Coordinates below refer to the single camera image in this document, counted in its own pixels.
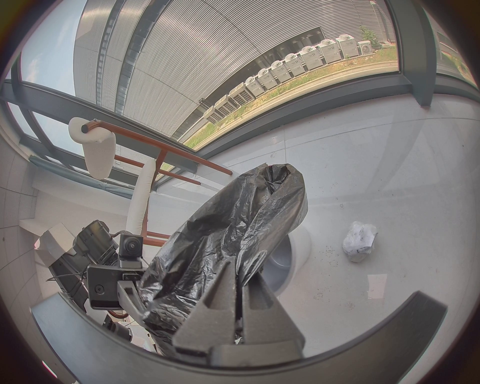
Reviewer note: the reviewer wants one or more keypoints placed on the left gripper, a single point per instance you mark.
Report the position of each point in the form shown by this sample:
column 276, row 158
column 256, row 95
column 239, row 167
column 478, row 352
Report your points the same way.
column 99, row 288

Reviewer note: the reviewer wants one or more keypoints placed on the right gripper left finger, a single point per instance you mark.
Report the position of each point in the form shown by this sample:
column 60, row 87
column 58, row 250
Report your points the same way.
column 219, row 307

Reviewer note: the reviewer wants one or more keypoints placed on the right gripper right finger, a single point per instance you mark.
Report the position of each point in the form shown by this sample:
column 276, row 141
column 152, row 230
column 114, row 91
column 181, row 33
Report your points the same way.
column 266, row 318

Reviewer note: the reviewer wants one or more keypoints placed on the black plastic bag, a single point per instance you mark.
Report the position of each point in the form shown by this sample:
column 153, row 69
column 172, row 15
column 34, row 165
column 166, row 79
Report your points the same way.
column 225, row 225

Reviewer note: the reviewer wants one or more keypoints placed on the white paper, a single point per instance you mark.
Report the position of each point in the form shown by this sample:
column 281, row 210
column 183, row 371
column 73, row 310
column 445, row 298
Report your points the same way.
column 360, row 242

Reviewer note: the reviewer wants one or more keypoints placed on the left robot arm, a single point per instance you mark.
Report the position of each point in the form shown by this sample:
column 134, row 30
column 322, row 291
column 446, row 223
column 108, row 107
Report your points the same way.
column 56, row 243

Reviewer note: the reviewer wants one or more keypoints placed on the white trash bin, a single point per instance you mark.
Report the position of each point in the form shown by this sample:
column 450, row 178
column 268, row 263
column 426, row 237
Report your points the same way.
column 300, row 247

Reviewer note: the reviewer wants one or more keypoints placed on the white cushioned wooden chair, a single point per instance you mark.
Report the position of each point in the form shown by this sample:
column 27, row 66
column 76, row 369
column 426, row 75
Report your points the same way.
column 99, row 153

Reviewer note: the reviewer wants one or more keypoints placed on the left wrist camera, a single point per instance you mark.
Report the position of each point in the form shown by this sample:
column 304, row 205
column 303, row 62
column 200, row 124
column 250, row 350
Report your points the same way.
column 131, row 245

